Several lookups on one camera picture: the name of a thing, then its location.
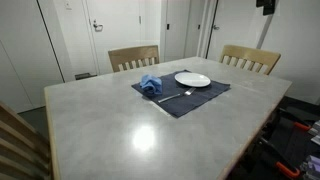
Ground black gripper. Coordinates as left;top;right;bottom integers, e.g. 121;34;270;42
255;0;276;16

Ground light blue towel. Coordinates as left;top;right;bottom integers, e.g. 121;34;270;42
139;73;163;96

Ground white round plate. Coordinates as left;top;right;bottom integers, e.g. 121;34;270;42
174;72;212;89

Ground plain white door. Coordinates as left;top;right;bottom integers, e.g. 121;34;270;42
205;0;264;63

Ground wooden slat-back chair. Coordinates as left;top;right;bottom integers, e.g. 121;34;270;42
218;44;282;76
0;101;54;180
107;44;161;73

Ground silver metal fork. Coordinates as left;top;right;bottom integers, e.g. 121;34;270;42
157;87;197;104

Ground dark blue placemat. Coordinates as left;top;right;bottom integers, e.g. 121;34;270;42
131;69;232;119

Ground silver metal blocks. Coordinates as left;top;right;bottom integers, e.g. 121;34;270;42
308;119;320;146

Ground orange-handled black bar clamp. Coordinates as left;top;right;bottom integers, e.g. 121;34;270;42
258;136;302;180
278;108;313;133

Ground white door with lever handle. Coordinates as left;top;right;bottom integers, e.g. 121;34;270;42
82;0;145;76

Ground silver lever door handle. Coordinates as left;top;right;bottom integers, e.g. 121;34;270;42
92;19;104;33

